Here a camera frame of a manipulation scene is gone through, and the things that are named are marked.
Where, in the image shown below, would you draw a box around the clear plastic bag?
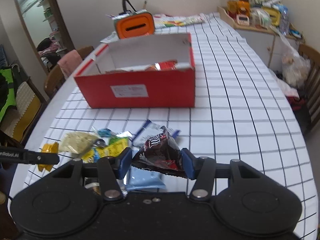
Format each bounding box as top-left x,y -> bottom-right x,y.
278,31 -> 310,89

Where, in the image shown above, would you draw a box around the pink towel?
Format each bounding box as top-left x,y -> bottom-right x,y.
57,49 -> 82,79

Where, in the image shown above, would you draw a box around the white digital timer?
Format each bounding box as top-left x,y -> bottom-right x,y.
236,14 -> 250,27

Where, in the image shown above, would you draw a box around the yellow snack packet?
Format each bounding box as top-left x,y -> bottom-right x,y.
81,137 -> 129,163

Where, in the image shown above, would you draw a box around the papers beside tissue box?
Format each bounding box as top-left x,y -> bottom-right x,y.
100,31 -> 119,44

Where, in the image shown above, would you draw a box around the green black jacket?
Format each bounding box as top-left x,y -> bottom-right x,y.
0,68 -> 16,121

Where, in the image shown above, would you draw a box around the orange green tissue box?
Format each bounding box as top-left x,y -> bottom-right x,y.
112,10 -> 156,39

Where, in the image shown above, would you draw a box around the red cardboard box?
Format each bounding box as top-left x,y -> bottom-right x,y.
73,33 -> 195,108

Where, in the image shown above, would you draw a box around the beige snack packet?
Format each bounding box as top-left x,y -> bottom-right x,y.
59,131 -> 99,154

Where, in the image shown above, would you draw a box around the white checked tablecloth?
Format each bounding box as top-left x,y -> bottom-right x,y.
27,12 -> 318,239

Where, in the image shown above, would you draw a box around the colourful packet at table end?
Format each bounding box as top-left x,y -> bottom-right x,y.
153,14 -> 206,29

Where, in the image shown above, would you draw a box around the dark brown chocolate packet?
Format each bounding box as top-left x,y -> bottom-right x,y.
131,126 -> 187,178

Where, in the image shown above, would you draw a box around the white blue snack packet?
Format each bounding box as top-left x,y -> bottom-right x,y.
131,119 -> 181,147

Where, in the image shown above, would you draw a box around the wooden tray of bottles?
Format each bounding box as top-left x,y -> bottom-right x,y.
218,0 -> 304,40

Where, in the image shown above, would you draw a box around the wooden chair with pink towel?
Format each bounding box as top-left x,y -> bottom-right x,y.
44,46 -> 94,99

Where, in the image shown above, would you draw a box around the white cabinet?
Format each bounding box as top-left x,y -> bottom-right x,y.
235,29 -> 286,68

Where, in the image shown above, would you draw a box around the light blue snack packet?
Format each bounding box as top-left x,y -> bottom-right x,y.
126,167 -> 166,191

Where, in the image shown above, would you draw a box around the small orange yellow packet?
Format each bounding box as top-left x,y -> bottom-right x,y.
37,142 -> 60,172

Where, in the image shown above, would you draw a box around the red snack bag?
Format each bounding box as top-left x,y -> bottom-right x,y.
105,60 -> 178,73

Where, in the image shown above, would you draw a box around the right wooden chair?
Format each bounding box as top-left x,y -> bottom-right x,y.
298,44 -> 320,133

